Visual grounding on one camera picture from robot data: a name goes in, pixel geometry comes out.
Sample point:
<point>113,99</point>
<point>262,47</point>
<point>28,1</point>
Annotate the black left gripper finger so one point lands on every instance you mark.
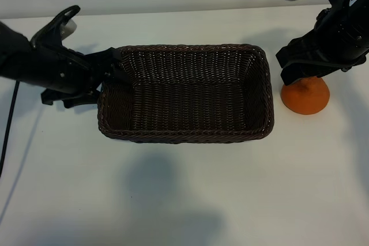
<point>118,76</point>
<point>106,57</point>

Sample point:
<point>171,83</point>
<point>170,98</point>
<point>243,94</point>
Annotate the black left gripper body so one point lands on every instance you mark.
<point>63,76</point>

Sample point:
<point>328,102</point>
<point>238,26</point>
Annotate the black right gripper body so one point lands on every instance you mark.
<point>337,41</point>

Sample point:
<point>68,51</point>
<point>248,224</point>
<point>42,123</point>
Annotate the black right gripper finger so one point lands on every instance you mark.
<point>289,75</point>
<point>297,50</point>

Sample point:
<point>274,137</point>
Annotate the orange fruit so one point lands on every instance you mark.
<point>308,99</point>

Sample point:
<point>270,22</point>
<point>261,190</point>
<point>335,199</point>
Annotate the dark brown wicker basket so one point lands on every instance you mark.
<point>187,99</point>

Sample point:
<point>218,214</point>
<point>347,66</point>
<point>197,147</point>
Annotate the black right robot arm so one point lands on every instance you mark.
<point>357,4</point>

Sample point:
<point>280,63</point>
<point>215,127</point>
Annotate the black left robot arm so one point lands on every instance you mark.
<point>11,53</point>

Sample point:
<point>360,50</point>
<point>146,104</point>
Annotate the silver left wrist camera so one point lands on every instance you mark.
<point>69,28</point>

